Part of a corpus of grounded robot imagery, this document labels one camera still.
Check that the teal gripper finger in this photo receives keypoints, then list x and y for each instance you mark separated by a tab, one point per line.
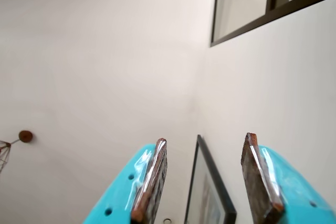
283	195
126	190

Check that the small round wall fixture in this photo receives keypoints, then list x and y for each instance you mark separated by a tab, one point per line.
167	221

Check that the black picture frame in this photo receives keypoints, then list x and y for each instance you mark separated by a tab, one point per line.
223	190

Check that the brown round wall knob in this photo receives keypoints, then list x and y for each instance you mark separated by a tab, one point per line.
25	136

